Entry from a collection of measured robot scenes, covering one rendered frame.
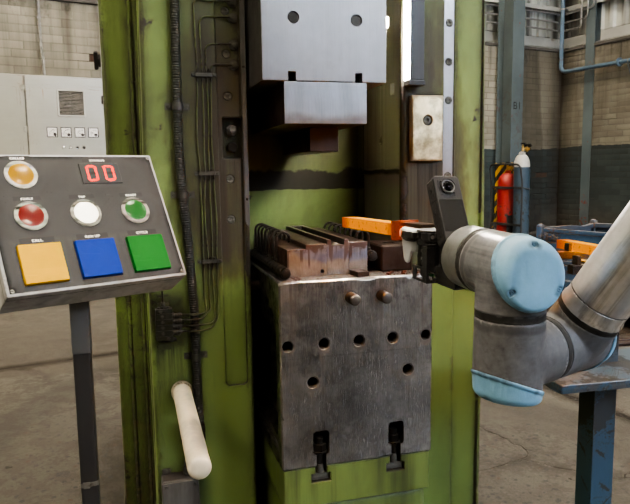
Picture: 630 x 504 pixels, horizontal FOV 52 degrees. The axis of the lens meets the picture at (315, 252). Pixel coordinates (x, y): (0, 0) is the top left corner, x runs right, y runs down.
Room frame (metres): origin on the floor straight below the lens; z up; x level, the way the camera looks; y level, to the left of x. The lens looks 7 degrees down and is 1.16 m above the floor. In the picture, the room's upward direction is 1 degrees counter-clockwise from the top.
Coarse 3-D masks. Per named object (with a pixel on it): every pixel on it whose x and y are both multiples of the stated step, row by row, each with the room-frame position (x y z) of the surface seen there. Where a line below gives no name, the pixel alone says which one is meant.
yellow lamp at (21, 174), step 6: (12, 168) 1.18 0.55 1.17; (18, 168) 1.18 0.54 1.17; (24, 168) 1.19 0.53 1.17; (30, 168) 1.20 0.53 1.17; (12, 174) 1.17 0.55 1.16; (18, 174) 1.18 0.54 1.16; (24, 174) 1.18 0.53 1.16; (30, 174) 1.19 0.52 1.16; (12, 180) 1.17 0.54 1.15; (18, 180) 1.17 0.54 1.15; (24, 180) 1.18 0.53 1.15; (30, 180) 1.18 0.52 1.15
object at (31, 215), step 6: (30, 204) 1.16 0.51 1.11; (24, 210) 1.15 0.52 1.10; (30, 210) 1.15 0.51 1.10; (36, 210) 1.16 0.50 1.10; (24, 216) 1.14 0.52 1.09; (30, 216) 1.15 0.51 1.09; (36, 216) 1.15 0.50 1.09; (42, 216) 1.16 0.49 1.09; (24, 222) 1.13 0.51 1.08; (30, 222) 1.14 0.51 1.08; (36, 222) 1.15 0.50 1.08
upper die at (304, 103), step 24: (264, 96) 1.69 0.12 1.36; (288, 96) 1.49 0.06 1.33; (312, 96) 1.50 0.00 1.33; (336, 96) 1.52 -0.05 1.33; (360, 96) 1.53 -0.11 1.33; (264, 120) 1.70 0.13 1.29; (288, 120) 1.48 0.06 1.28; (312, 120) 1.50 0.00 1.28; (336, 120) 1.52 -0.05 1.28; (360, 120) 1.53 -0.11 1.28
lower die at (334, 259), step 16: (304, 240) 1.59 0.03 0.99; (320, 240) 1.56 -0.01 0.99; (352, 240) 1.56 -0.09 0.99; (288, 256) 1.48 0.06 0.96; (304, 256) 1.49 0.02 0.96; (320, 256) 1.50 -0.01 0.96; (336, 256) 1.52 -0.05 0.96; (352, 256) 1.53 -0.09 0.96; (304, 272) 1.49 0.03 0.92; (336, 272) 1.52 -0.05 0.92
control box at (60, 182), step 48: (0, 192) 1.14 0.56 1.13; (48, 192) 1.20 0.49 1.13; (96, 192) 1.25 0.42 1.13; (144, 192) 1.32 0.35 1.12; (0, 240) 1.10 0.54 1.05; (48, 240) 1.14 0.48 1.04; (0, 288) 1.08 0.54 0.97; (48, 288) 1.10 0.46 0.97; (96, 288) 1.16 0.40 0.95; (144, 288) 1.25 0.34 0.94
